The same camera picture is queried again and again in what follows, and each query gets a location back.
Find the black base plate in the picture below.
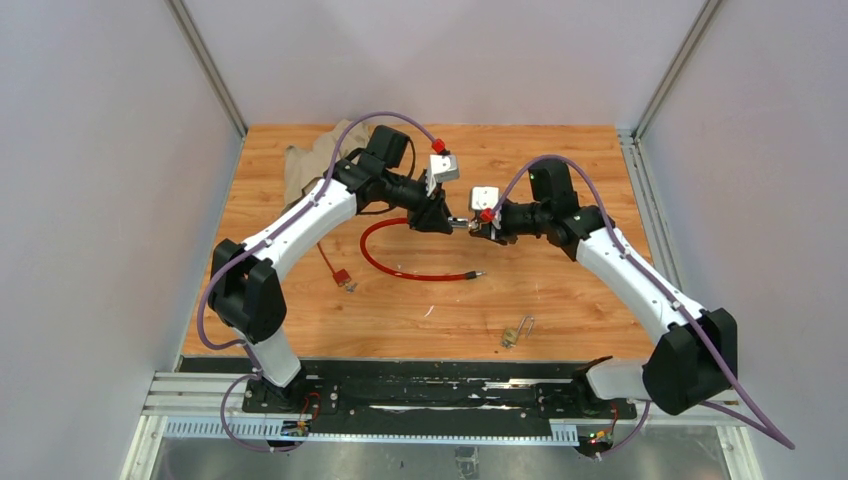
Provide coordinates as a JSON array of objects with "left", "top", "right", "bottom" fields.
[{"left": 177, "top": 356, "right": 713, "bottom": 440}]

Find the brass padlock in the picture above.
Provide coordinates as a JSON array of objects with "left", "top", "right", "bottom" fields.
[{"left": 500, "top": 315, "right": 535, "bottom": 349}]

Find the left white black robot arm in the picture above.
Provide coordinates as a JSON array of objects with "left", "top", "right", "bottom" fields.
[{"left": 202, "top": 125, "right": 459, "bottom": 413}]

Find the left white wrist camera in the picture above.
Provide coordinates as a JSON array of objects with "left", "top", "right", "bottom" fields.
[{"left": 425, "top": 138, "right": 460, "bottom": 197}]

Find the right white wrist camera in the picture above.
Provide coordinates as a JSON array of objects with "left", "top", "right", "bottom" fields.
[{"left": 469, "top": 186, "right": 500, "bottom": 225}]

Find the red cable lock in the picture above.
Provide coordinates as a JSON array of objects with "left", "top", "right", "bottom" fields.
[{"left": 358, "top": 217, "right": 486, "bottom": 283}]

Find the beige cloth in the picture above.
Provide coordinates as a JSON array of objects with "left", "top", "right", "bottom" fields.
[{"left": 283, "top": 120, "right": 351, "bottom": 210}]

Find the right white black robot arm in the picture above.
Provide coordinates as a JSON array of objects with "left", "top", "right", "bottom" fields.
[{"left": 469, "top": 155, "right": 738, "bottom": 417}]

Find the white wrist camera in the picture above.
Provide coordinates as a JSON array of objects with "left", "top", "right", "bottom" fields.
[
  {"left": 469, "top": 186, "right": 500, "bottom": 225},
  {"left": 425, "top": 138, "right": 460, "bottom": 197}
]

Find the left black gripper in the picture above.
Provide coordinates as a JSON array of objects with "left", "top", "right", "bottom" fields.
[{"left": 383, "top": 172, "right": 454, "bottom": 235}]

